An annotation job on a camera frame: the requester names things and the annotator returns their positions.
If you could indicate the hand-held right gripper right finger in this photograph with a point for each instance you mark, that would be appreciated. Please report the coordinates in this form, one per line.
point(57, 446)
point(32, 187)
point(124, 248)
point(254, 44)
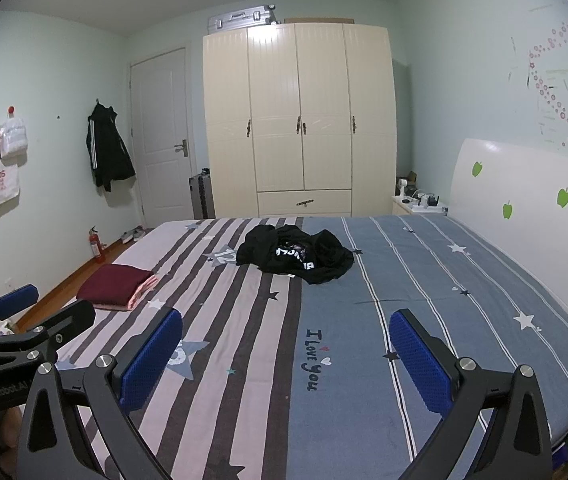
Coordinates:
point(419, 365)

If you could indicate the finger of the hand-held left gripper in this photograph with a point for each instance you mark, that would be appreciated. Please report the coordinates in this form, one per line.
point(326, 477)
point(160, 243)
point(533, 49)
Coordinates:
point(14, 301)
point(71, 316)

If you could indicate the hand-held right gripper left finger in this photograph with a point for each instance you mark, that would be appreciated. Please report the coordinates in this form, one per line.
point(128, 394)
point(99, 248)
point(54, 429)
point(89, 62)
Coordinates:
point(149, 360)

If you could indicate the black printed t-shirt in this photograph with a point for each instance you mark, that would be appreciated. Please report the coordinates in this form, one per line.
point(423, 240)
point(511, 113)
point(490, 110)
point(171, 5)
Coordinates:
point(284, 255)

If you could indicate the folded maroon garment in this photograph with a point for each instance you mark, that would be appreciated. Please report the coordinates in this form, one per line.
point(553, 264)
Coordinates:
point(114, 282)

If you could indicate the red fire extinguisher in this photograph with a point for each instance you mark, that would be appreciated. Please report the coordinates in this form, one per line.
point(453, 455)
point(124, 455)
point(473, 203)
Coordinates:
point(97, 247)

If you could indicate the striped grey bed sheet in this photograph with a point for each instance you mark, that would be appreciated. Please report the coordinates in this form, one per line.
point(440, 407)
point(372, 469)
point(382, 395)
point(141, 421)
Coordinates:
point(344, 310)

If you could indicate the grey shoes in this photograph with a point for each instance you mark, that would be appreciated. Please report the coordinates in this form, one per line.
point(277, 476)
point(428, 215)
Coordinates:
point(134, 235)

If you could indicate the white nightstand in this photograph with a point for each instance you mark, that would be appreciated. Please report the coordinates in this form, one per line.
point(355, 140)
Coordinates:
point(404, 208)

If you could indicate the white headboard with green stickers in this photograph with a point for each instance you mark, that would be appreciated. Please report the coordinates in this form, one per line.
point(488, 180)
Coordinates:
point(524, 240)

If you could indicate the small black device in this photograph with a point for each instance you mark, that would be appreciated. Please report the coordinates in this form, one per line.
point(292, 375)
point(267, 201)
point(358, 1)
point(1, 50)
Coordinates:
point(432, 201)

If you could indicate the black hanging jacket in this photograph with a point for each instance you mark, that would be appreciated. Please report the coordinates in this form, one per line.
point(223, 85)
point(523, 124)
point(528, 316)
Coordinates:
point(106, 155)

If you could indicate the clear plastic bag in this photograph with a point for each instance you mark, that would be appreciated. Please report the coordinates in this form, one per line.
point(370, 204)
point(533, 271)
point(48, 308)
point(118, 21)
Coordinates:
point(14, 135)

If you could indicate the grey suitcase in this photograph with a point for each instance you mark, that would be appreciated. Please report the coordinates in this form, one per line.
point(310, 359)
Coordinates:
point(201, 195)

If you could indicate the small white fan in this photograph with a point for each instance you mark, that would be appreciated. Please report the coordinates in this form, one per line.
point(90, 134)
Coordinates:
point(402, 189)

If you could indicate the white door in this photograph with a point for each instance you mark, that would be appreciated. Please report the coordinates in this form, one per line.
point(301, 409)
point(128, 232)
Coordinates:
point(159, 135)

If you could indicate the cream wardrobe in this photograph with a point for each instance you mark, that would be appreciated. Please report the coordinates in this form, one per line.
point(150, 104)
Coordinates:
point(274, 110)

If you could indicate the silver suitcase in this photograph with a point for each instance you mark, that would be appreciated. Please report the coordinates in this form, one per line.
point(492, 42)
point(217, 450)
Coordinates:
point(239, 20)

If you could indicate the flat brown cardboard sheet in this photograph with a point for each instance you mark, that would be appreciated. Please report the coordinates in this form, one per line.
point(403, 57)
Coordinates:
point(319, 20)

